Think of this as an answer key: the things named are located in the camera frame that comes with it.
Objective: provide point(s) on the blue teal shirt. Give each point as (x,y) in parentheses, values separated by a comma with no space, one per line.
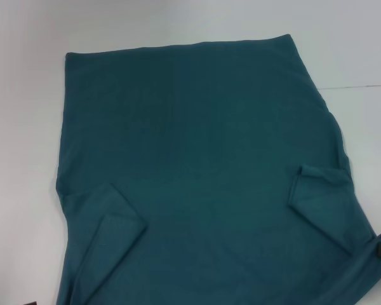
(203,159)

